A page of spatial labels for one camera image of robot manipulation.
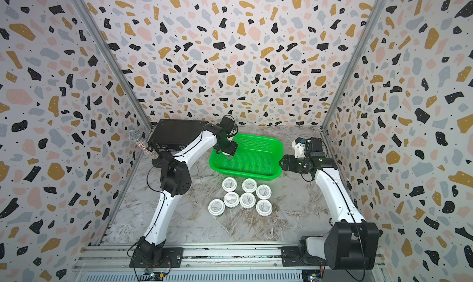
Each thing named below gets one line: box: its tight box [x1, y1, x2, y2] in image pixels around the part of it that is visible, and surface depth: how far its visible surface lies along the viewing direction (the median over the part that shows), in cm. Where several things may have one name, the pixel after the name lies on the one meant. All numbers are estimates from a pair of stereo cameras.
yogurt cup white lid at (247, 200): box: [239, 192, 257, 209], surface depth 85 cm
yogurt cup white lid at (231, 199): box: [222, 191, 241, 209], surface depth 85 cm
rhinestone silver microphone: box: [127, 129, 159, 160], surface depth 85 cm
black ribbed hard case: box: [149, 118, 209, 151], surface depth 119 cm
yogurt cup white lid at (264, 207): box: [255, 199, 273, 217], surface depth 83 cm
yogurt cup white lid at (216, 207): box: [207, 198, 226, 217], surface depth 82 cm
